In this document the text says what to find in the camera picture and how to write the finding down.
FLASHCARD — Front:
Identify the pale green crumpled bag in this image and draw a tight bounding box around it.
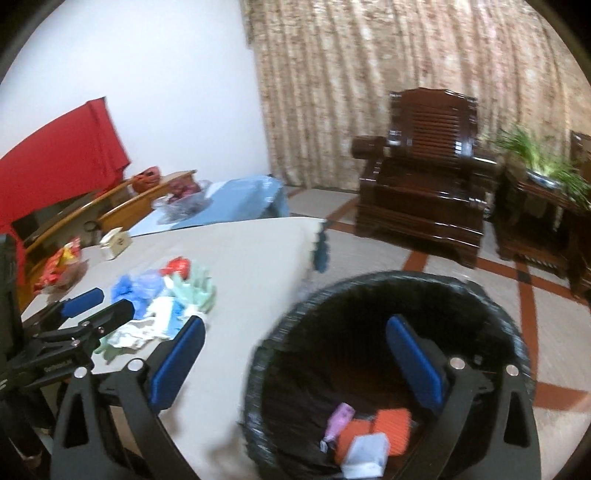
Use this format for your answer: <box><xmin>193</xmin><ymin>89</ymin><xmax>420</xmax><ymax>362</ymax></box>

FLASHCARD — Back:
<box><xmin>168</xmin><ymin>261</ymin><xmax>218</xmax><ymax>319</ymax></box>

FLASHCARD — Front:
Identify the beige patterned curtain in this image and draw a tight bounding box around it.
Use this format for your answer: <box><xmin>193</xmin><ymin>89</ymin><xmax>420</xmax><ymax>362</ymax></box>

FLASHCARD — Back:
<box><xmin>242</xmin><ymin>0</ymin><xmax>591</xmax><ymax>192</ymax></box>

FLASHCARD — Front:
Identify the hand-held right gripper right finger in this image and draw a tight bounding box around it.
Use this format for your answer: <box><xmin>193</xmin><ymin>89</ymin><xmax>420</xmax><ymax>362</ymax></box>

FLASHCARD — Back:
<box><xmin>386</xmin><ymin>315</ymin><xmax>542</xmax><ymax>480</ymax></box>

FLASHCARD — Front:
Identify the green potted plant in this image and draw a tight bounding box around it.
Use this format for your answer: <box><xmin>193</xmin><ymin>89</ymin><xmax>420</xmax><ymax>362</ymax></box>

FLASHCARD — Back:
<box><xmin>494</xmin><ymin>124</ymin><xmax>591</xmax><ymax>208</ymax></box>

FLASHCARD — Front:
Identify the white paper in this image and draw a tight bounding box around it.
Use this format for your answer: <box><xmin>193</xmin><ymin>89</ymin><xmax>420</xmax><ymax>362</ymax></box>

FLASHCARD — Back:
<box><xmin>95</xmin><ymin>318</ymin><xmax>160</xmax><ymax>363</ymax></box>

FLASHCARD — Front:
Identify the purple wrapper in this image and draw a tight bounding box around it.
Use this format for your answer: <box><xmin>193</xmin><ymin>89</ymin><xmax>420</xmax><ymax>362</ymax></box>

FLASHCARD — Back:
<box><xmin>323</xmin><ymin>403</ymin><xmax>355</xmax><ymax>450</ymax></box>

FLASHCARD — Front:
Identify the dark wooden side table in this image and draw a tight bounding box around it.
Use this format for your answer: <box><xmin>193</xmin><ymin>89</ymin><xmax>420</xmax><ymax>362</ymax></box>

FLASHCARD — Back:
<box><xmin>494</xmin><ymin>161</ymin><xmax>578</xmax><ymax>278</ymax></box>

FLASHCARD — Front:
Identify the clear bag of purple fruit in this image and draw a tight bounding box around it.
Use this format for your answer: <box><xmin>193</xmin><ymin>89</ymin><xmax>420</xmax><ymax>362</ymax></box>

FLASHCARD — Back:
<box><xmin>151</xmin><ymin>178</ymin><xmax>214</xmax><ymax>224</ymax></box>

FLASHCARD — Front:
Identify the red wrapper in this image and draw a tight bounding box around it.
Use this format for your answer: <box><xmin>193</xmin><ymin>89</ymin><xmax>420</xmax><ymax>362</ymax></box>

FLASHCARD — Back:
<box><xmin>163</xmin><ymin>257</ymin><xmax>192</xmax><ymax>280</ymax></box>

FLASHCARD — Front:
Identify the small white box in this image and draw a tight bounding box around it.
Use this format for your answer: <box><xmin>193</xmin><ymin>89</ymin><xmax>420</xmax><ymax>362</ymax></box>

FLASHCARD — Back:
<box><xmin>341</xmin><ymin>433</ymin><xmax>387</xmax><ymax>479</ymax></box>

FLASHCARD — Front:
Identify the red snack bag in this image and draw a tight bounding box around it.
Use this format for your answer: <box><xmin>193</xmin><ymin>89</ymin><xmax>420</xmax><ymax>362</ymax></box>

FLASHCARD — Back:
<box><xmin>32</xmin><ymin>237</ymin><xmax>88</xmax><ymax>296</ymax></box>

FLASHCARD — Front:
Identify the dark wooden armchair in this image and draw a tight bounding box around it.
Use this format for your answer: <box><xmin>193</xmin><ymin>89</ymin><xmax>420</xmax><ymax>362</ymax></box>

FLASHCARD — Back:
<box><xmin>352</xmin><ymin>88</ymin><xmax>504</xmax><ymax>269</ymax></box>
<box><xmin>566</xmin><ymin>129</ymin><xmax>591</xmax><ymax>303</ymax></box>

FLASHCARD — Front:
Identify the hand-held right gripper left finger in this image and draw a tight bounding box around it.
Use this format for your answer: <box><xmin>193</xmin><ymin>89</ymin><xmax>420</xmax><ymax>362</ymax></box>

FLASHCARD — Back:
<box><xmin>51</xmin><ymin>318</ymin><xmax>206</xmax><ymax>480</ymax></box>

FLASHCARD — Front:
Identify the cream tissue box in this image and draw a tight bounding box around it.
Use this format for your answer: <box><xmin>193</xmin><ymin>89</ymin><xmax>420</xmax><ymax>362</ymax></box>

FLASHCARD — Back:
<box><xmin>99</xmin><ymin>226</ymin><xmax>131</xmax><ymax>261</ymax></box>

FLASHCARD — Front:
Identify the orange ribbed packet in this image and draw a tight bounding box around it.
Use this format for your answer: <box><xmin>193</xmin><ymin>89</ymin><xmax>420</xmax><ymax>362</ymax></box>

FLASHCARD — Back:
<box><xmin>335</xmin><ymin>418</ymin><xmax>377</xmax><ymax>464</ymax></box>
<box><xmin>372</xmin><ymin>407</ymin><xmax>413</xmax><ymax>455</ymax></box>

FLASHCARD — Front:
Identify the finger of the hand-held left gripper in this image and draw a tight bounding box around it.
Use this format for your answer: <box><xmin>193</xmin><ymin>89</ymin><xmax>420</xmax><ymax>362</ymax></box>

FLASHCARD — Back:
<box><xmin>21</xmin><ymin>287</ymin><xmax>105</xmax><ymax>333</ymax></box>
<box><xmin>30</xmin><ymin>299</ymin><xmax>138</xmax><ymax>357</ymax></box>

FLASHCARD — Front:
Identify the blue plastic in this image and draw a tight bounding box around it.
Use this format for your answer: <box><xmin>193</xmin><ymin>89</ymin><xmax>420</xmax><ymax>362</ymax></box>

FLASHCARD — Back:
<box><xmin>111</xmin><ymin>270</ymin><xmax>174</xmax><ymax>319</ymax></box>

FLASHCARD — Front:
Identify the black lined trash bin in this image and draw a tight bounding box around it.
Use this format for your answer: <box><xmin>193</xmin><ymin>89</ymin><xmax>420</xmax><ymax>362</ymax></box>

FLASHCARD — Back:
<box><xmin>238</xmin><ymin>270</ymin><xmax>536</xmax><ymax>480</ymax></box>

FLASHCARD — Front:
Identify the light blue cloth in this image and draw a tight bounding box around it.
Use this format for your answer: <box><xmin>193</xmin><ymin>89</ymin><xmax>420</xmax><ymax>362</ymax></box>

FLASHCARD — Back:
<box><xmin>127</xmin><ymin>174</ymin><xmax>291</xmax><ymax>238</ymax></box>

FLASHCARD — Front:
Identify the white and blue crumpled wrapper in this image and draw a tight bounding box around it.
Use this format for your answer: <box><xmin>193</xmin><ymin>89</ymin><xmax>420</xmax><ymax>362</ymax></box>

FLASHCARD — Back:
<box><xmin>143</xmin><ymin>295</ymin><xmax>190</xmax><ymax>340</ymax></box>

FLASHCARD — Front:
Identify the red cloth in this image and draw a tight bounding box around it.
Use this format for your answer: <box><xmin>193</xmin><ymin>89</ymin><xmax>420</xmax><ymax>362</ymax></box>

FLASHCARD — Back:
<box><xmin>0</xmin><ymin>97</ymin><xmax>132</xmax><ymax>241</ymax></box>

